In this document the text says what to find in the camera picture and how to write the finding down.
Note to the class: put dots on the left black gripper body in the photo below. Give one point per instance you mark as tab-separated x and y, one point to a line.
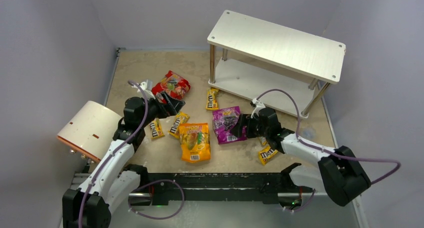
165	103

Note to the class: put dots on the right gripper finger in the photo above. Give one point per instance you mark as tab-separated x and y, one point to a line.
239	131
245	120

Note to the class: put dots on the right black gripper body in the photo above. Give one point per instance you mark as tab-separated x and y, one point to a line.
249	125

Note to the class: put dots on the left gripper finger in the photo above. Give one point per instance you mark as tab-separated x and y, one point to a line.
173	106
162	113

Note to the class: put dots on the yellow m&m bag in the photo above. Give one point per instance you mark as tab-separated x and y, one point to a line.
266	154
212	103
156	129
180	118
262	141

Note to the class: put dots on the purple candy bag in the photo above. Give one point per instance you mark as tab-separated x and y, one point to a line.
223	121

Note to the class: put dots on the red candy bag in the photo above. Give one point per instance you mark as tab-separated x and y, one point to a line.
173	85

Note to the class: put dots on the orange candy bag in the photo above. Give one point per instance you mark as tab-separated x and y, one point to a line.
195	142

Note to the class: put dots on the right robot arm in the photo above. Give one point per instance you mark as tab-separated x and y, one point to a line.
335	171

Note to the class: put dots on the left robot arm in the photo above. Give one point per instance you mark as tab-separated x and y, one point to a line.
92	203

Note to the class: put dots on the white two-tier shelf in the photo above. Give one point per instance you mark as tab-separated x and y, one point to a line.
249	56

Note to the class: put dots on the yellow m&m bag flipped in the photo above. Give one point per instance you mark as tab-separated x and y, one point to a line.
262	141

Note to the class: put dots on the white cylinder roll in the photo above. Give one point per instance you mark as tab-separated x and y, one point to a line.
90	131

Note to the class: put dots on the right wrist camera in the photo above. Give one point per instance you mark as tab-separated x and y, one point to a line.
257	106

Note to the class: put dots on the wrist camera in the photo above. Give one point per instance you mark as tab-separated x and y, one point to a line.
257	106
146	87

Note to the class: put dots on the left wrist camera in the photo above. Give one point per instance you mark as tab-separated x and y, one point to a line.
146	87

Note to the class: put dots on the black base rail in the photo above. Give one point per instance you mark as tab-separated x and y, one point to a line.
266	188

